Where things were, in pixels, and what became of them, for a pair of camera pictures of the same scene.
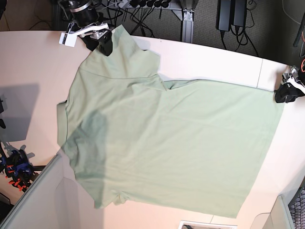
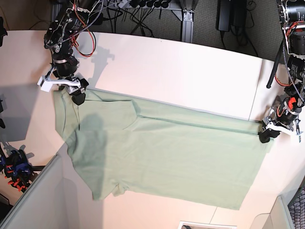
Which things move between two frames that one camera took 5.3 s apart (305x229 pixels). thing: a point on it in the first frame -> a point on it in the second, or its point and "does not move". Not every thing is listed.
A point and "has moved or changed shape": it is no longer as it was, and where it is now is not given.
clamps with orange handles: (19, 170) does not move
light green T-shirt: (133, 137) has moved or changed shape
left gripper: (281, 94) -> (284, 113)
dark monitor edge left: (2, 123) does not move
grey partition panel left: (53, 202) does not move
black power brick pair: (229, 12) does not move
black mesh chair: (297, 207) does not move
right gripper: (96, 31) -> (72, 84)
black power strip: (151, 3) does not move
